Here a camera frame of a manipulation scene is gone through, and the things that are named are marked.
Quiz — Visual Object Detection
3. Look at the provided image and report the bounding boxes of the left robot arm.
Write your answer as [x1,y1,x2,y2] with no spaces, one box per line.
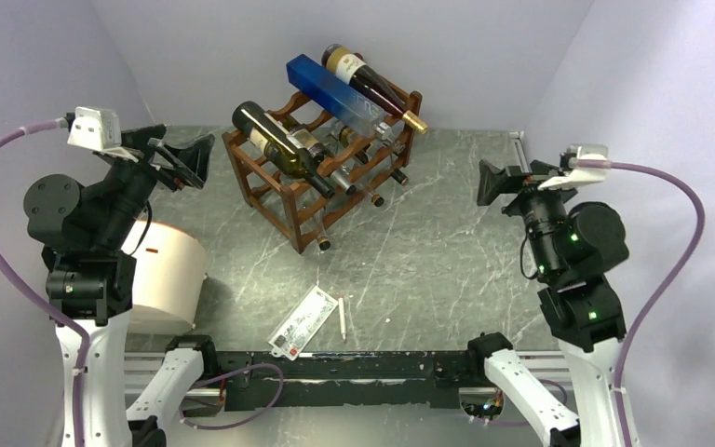
[23,123,215,446]

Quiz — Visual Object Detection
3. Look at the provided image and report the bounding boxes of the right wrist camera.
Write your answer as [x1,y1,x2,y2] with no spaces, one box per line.
[537,143,611,191]

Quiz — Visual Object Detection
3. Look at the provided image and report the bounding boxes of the white pen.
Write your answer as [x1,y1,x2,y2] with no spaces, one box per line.
[337,296,347,343]

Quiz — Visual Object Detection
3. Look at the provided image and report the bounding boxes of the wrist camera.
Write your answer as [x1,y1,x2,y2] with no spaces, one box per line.
[537,143,611,191]
[67,106,122,153]

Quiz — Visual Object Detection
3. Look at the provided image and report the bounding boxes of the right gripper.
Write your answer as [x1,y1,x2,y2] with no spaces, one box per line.
[475,157,580,277]

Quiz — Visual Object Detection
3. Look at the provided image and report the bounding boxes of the clear bottle bottom row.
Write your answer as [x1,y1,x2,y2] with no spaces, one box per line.
[301,196,331,251]

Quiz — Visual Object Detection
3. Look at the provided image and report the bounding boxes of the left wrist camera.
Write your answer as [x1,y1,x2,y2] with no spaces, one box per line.
[67,106,122,153]

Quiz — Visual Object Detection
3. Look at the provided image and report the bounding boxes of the blue square bottle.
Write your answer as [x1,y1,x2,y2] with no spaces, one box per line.
[286,54,397,142]

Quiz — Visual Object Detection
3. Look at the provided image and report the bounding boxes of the white cylindrical container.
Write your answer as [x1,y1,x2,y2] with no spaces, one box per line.
[122,220,209,335]

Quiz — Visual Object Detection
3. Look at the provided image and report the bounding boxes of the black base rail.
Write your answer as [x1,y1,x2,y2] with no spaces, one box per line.
[166,334,519,413]

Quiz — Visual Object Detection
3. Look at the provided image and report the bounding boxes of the green wine bottle white label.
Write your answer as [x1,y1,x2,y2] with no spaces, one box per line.
[232,101,335,199]

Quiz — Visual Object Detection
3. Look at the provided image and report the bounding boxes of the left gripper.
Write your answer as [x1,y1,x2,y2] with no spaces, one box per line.
[97,123,214,246]

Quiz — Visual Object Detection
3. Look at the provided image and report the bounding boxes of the green bottle brown label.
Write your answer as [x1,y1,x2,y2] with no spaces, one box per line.
[280,120,358,196]

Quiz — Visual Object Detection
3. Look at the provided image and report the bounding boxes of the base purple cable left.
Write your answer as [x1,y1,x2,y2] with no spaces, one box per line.
[177,362,285,431]

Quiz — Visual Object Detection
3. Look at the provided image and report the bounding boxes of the white printed card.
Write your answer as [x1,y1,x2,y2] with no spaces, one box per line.
[267,285,339,360]

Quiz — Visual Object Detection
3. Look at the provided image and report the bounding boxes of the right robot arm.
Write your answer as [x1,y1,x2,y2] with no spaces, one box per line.
[465,160,629,446]

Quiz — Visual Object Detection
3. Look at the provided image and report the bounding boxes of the wooden wine rack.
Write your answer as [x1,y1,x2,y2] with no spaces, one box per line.
[222,91,418,253]

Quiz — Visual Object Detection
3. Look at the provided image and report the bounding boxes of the dark red wine bottle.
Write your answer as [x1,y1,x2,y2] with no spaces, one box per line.
[321,44,428,134]

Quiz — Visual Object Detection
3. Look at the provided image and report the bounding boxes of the clear bottle lower rack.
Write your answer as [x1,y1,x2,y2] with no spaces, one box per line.
[326,120,385,208]

